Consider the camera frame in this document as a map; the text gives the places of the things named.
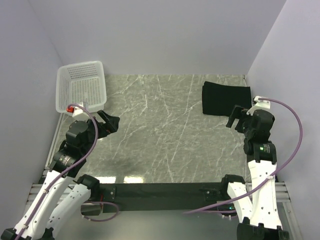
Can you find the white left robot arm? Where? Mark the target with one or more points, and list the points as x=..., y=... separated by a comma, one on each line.
x=61, y=193

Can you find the black t-shirt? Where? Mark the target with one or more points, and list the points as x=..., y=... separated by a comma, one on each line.
x=219, y=100

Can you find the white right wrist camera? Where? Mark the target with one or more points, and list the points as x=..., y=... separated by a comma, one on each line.
x=259, y=104

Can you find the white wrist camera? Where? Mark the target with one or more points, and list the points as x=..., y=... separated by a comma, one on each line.
x=259, y=104
x=77, y=113

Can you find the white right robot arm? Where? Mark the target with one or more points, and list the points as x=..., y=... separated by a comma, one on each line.
x=257, y=212

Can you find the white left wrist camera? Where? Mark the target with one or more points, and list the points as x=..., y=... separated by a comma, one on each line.
x=77, y=113

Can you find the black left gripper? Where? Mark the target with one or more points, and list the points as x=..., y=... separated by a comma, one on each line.
x=110, y=125

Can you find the white plastic basket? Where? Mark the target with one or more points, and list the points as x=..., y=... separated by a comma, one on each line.
x=81, y=82

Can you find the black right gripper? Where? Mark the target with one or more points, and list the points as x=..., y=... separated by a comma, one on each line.
x=239, y=112

